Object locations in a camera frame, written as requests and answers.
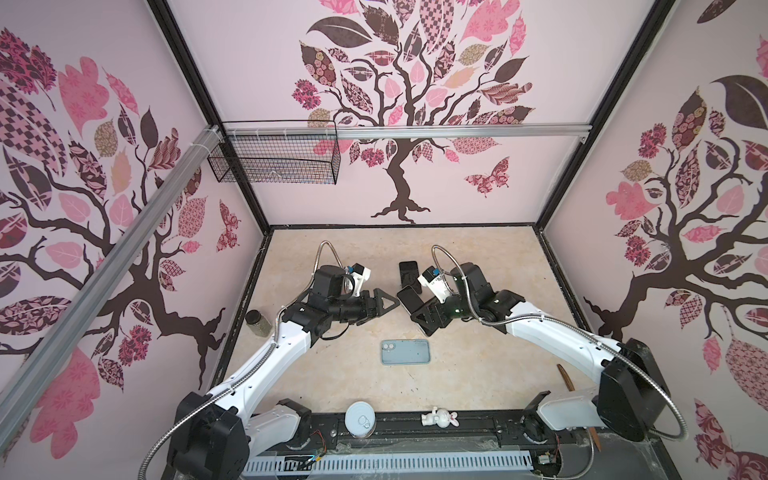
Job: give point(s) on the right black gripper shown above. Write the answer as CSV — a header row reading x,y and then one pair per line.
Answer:
x,y
434,307

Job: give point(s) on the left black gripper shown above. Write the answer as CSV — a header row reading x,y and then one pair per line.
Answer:
x,y
367,312

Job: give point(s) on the black phone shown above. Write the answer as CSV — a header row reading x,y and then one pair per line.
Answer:
x,y
410,299
409,273

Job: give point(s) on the light blue phone case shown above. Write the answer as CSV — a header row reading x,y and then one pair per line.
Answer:
x,y
405,352

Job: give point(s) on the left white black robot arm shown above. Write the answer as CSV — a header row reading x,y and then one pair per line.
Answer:
x,y
215,434

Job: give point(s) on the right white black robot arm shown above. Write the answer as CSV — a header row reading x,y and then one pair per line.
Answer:
x,y
630,396

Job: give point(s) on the white rabbit figurine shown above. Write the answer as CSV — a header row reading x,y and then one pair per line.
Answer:
x,y
441,418

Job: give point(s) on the white round can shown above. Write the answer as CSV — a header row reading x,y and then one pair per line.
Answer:
x,y
360,419

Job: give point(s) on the dark cylindrical jar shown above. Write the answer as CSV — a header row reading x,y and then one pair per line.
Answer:
x,y
258,324

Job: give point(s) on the brown wooden stick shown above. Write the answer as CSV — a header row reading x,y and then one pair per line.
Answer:
x,y
566,378

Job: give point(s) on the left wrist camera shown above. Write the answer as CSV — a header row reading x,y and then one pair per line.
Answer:
x,y
359,275

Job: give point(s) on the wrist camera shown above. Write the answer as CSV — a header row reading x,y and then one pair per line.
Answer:
x,y
359,275
433,279

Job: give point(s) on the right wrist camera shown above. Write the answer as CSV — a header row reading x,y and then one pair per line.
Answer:
x,y
433,279

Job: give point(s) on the white slotted cable duct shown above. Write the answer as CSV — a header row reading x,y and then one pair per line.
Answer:
x,y
273,467

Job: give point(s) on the black wire basket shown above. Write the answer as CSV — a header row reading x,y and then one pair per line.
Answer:
x,y
278,151

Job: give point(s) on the back aluminium rail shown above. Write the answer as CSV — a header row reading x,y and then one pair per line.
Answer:
x,y
407,132

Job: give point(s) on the aluminium rail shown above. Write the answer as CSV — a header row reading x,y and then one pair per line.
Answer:
x,y
407,132
34,376

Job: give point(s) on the left aluminium rail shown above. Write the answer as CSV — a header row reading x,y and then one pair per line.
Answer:
x,y
34,376

